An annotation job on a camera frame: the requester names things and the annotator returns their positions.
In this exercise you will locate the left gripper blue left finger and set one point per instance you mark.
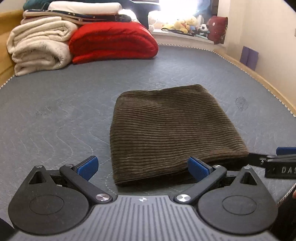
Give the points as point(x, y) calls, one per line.
point(78, 176)

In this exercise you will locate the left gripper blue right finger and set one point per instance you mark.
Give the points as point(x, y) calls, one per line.
point(207, 177)

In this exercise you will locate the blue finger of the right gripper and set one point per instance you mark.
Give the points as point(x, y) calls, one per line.
point(261, 160)
point(286, 151)

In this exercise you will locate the brown corduroy pants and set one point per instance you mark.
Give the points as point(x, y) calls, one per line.
point(153, 133)

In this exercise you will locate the purple box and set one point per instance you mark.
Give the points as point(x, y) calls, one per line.
point(249, 57)

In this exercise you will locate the red folded blanket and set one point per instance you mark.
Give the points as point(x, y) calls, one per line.
point(112, 40)

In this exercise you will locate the cream folded blanket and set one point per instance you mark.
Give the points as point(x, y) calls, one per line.
point(41, 45)

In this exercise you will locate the dark red cushion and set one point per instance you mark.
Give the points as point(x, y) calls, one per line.
point(217, 27)

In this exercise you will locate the panda plush toy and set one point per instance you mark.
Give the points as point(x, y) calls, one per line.
point(203, 30)

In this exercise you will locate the yellow plush toy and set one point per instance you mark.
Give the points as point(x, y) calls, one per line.
point(186, 26)

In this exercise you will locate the white folded cloth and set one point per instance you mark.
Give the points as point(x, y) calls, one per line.
point(85, 8)

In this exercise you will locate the teal folded cloth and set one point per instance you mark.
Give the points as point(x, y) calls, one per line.
point(36, 4)

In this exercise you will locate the wooden bed frame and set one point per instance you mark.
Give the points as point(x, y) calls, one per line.
point(10, 19)

